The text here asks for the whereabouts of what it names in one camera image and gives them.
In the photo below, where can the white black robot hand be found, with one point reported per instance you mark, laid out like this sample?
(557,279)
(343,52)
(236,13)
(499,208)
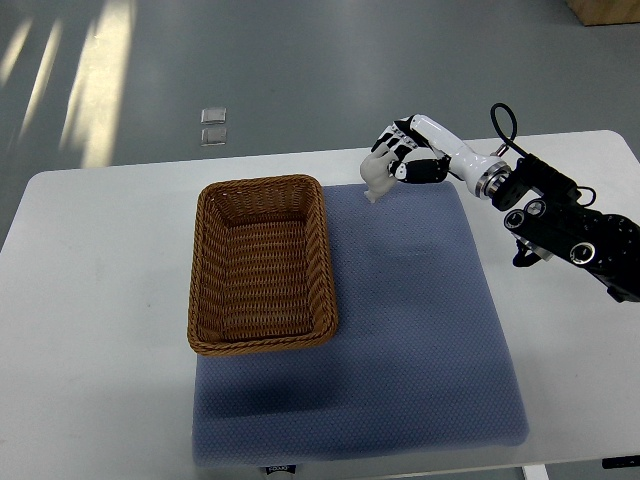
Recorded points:
(429,153)

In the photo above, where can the white bear figurine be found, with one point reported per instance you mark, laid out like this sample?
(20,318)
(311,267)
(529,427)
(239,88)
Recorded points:
(374,172)

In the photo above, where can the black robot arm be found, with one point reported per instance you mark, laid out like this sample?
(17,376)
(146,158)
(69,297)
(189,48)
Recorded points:
(543,212)

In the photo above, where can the brown wicker basket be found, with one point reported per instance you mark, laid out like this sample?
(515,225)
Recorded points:
(261,276)

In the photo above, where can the blue mesh mat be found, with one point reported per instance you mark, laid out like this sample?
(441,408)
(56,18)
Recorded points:
(419,360)

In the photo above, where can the wooden box corner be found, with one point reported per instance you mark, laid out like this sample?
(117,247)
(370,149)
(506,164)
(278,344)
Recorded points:
(605,12)

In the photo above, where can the lower metal floor plate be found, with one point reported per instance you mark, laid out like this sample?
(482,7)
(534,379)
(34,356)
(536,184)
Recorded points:
(214,136)

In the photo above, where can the metal floor plate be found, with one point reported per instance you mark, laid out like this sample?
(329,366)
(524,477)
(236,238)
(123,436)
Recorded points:
(214,136)
(213,115)

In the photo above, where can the upper metal floor plate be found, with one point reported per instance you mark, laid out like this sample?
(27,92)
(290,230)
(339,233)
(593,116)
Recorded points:
(213,115)

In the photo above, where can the black table label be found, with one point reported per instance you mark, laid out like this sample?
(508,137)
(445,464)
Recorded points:
(288,469)

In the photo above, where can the black table control panel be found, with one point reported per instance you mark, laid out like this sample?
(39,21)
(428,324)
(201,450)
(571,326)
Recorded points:
(621,462)

